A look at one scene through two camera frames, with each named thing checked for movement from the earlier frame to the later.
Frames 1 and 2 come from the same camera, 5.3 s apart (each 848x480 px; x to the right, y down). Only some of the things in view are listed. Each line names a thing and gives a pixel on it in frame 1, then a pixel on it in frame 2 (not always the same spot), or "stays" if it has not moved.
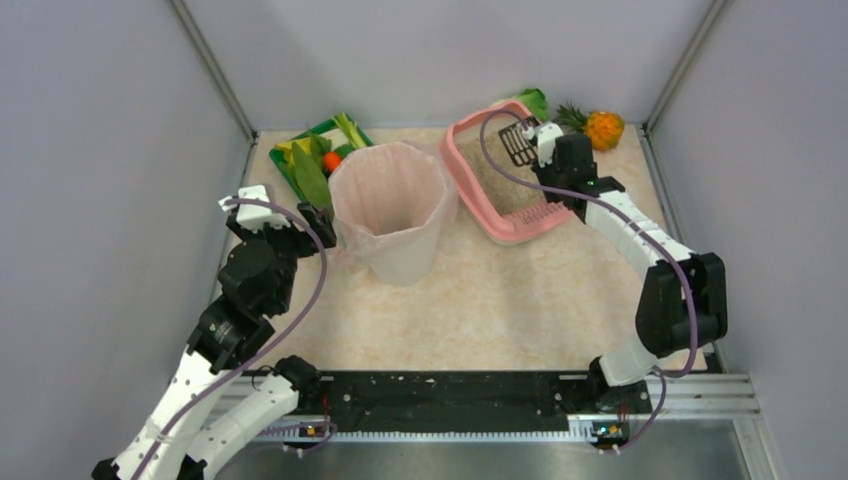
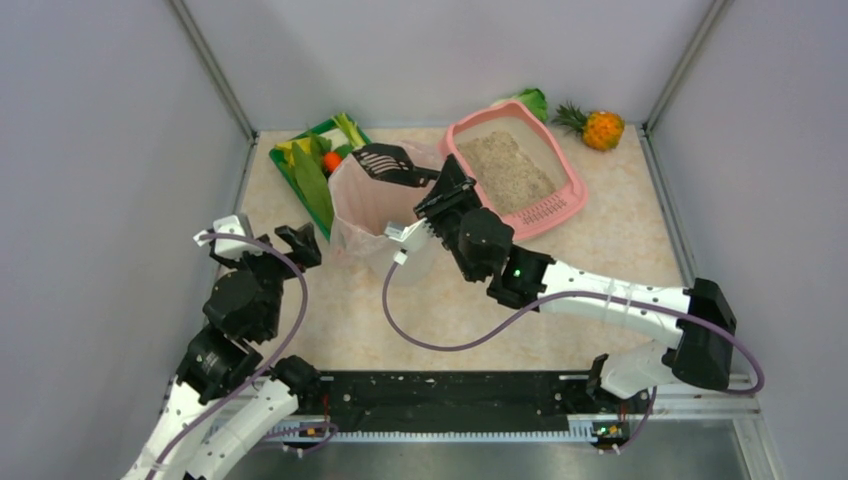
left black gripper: [317, 223] to [285, 251]
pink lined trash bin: [392, 203] stays
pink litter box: [505, 201] stays
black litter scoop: [519, 148] to [391, 163]
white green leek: [357, 136] stays
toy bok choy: [534, 100] stays
